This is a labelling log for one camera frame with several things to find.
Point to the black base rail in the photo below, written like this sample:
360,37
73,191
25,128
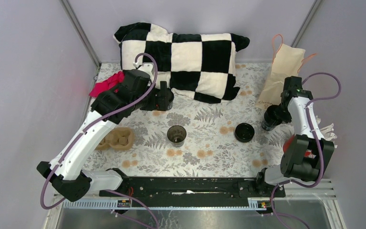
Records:
197,192

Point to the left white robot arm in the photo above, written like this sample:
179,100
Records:
137,91

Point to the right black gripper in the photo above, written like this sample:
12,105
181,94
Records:
278,114

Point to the brown paper bag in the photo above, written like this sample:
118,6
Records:
287,61

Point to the red cup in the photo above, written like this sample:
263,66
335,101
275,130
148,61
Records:
288,143

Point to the white wrapped straws bundle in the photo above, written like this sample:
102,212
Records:
328,132

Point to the brown cardboard cup carrier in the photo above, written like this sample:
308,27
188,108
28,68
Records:
119,139

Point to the pink cloth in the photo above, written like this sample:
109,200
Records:
107,84

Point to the black white checkered pillow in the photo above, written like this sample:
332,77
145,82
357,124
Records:
198,66

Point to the floral table mat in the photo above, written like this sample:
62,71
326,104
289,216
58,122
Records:
210,148

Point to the stack of black cups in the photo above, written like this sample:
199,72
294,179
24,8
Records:
270,120

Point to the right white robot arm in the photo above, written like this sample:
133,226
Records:
307,153

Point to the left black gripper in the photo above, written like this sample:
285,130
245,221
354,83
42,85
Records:
158,102

